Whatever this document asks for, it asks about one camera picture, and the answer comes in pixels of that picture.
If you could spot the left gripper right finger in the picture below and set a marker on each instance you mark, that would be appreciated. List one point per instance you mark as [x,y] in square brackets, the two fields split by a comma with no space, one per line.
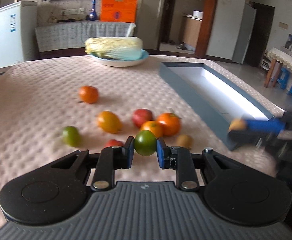
[180,160]

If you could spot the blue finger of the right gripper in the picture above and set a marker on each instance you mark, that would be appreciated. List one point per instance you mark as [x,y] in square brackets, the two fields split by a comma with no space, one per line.
[268,126]

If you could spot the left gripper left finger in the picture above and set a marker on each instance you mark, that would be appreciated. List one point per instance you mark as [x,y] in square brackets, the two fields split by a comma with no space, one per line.
[107,161]

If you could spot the small red tomato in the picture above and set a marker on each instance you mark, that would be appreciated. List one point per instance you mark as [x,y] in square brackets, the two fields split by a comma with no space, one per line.
[113,142]

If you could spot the brown kiwi fruit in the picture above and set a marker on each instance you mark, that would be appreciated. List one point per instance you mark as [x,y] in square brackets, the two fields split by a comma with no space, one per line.
[184,140]

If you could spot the large orange tangerine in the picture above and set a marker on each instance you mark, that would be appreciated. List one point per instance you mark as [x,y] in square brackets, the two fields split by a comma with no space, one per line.
[170,123]

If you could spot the green tomato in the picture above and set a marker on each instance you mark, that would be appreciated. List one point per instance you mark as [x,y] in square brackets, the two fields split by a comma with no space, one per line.
[145,143]

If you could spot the yellow orange lemon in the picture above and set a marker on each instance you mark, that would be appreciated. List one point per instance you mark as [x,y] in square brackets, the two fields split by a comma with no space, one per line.
[109,122]

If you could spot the small orange tangerine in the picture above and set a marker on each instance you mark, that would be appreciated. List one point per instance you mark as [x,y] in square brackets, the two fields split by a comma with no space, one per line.
[154,127]

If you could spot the green lime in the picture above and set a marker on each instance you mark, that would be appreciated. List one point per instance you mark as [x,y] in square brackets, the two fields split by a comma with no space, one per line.
[71,136]

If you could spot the red apple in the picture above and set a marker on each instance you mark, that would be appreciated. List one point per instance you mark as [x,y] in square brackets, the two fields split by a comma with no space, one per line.
[140,116]

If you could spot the tan round fruit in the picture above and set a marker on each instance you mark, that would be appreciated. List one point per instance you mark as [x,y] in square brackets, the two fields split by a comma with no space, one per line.
[237,125]

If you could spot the wooden kitchen cabinet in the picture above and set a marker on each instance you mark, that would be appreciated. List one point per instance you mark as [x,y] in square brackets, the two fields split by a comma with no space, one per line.
[190,29]

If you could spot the grey cardboard tray box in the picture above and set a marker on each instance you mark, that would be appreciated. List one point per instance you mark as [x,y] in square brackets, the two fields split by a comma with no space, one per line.
[212,96]

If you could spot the lace covered side table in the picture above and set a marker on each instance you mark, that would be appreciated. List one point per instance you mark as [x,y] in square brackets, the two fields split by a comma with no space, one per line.
[277,55]

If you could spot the pink quilted table cover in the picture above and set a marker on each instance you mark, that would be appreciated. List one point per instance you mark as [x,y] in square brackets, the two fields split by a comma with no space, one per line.
[39,98]

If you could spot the grey refrigerator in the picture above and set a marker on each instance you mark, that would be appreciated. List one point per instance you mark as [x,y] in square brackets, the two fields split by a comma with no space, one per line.
[245,33]

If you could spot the light blue plate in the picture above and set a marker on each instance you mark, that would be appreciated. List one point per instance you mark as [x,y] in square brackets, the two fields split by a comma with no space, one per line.
[121,63]

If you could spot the napa cabbage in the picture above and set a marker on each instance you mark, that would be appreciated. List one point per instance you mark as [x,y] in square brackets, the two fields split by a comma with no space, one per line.
[126,48]

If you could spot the grey cloth covered cabinet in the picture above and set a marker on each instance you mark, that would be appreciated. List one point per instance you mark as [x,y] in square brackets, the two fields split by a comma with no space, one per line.
[68,35]

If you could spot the blue glass bottle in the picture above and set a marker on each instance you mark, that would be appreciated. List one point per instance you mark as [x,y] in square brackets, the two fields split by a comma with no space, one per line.
[92,16]

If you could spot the orange gift bag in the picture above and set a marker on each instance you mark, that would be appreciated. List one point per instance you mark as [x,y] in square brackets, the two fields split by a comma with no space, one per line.
[118,11]

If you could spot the white chest freezer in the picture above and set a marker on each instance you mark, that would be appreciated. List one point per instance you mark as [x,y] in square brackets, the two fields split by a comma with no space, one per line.
[18,22]

